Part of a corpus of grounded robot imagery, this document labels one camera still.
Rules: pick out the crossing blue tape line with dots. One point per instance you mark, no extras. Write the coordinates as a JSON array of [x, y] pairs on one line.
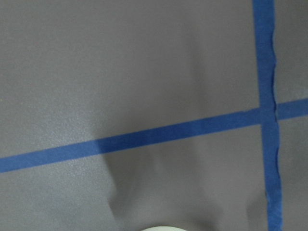
[[132, 140]]

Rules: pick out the white and blue bell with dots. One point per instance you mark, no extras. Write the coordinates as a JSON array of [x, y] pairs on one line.
[[160, 228]]

